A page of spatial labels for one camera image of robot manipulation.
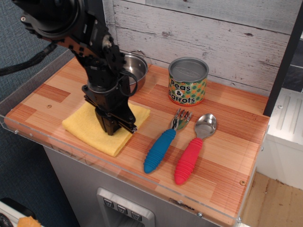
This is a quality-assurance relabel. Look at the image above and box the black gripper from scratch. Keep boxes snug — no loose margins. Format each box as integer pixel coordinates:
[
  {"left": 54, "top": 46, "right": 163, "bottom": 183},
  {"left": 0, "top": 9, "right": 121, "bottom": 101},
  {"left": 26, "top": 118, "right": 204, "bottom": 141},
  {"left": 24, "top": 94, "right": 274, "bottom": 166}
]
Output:
[{"left": 82, "top": 75, "right": 137, "bottom": 136}]

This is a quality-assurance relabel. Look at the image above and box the yellow cloth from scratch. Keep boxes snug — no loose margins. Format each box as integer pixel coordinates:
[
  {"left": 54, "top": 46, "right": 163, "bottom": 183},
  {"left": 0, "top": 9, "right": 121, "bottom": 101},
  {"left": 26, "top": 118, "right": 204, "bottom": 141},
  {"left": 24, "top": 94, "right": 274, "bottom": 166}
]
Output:
[{"left": 62, "top": 102, "right": 152, "bottom": 157}]

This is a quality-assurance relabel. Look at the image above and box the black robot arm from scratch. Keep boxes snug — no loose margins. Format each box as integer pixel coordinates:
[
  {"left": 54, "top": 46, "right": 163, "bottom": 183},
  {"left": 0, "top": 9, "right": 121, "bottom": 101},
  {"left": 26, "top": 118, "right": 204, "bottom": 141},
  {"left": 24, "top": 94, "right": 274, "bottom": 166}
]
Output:
[{"left": 15, "top": 0, "right": 137, "bottom": 135}]

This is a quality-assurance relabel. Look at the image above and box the small steel pot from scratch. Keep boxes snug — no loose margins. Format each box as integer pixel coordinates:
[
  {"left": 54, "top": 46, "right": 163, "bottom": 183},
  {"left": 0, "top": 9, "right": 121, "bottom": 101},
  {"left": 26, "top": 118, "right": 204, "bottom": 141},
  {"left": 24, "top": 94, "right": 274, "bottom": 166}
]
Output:
[{"left": 124, "top": 50, "right": 148, "bottom": 92}]

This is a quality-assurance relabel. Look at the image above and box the silver button control panel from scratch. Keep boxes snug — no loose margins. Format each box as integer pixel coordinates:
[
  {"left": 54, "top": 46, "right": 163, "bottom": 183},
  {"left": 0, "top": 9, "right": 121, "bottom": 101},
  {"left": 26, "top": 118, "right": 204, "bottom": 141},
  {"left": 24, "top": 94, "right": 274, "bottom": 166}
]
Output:
[{"left": 97, "top": 187, "right": 155, "bottom": 227}]

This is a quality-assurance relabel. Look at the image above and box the clear acrylic table guard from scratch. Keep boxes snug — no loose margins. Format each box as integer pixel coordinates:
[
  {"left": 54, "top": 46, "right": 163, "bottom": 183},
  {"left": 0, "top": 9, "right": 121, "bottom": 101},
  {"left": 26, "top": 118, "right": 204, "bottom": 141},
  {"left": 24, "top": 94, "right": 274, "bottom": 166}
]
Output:
[{"left": 0, "top": 51, "right": 269, "bottom": 227}]

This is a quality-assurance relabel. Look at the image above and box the peas and carrots can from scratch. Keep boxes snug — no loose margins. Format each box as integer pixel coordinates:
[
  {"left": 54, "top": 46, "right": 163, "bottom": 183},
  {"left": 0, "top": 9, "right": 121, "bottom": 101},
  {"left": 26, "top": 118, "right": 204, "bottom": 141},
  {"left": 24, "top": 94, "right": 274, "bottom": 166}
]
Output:
[{"left": 168, "top": 57, "right": 209, "bottom": 106}]

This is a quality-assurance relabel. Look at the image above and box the orange object bottom left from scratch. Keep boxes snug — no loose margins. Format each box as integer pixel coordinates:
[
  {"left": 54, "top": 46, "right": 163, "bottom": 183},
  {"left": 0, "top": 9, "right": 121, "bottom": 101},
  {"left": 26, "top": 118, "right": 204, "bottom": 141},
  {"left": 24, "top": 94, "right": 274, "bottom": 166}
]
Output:
[{"left": 17, "top": 216, "right": 42, "bottom": 227}]

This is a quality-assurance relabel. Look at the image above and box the white ribbed cabinet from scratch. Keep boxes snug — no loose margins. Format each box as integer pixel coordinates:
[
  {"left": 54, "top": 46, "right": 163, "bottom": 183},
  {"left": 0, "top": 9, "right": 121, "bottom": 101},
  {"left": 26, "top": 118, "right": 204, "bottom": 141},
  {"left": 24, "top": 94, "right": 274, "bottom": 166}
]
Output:
[{"left": 256, "top": 88, "right": 303, "bottom": 189}]

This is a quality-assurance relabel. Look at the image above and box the blue handled fork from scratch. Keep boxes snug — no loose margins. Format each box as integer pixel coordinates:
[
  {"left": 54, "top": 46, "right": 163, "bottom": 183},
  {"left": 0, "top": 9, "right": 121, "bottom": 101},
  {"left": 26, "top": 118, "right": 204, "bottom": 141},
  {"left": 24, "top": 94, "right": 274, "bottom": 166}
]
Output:
[{"left": 143, "top": 108, "right": 192, "bottom": 174}]

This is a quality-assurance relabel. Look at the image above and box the red handled spoon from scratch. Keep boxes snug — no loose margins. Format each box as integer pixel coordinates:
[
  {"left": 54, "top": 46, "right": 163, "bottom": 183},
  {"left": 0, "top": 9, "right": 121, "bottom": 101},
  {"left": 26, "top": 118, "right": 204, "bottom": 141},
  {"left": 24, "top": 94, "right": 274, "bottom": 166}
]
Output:
[{"left": 174, "top": 113, "right": 217, "bottom": 185}]

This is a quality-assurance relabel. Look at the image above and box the black braided cable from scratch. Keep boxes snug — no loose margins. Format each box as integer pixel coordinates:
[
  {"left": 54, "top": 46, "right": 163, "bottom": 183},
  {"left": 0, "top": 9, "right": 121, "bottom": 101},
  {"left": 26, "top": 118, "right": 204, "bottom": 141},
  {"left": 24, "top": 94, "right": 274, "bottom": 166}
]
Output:
[{"left": 0, "top": 44, "right": 57, "bottom": 76}]

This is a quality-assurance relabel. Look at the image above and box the black vertical post right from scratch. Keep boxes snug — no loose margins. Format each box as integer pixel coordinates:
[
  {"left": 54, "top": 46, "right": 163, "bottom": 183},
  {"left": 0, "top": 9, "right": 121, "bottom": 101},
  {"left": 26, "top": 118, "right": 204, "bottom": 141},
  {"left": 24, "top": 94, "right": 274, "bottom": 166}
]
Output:
[{"left": 263, "top": 3, "right": 303, "bottom": 117}]

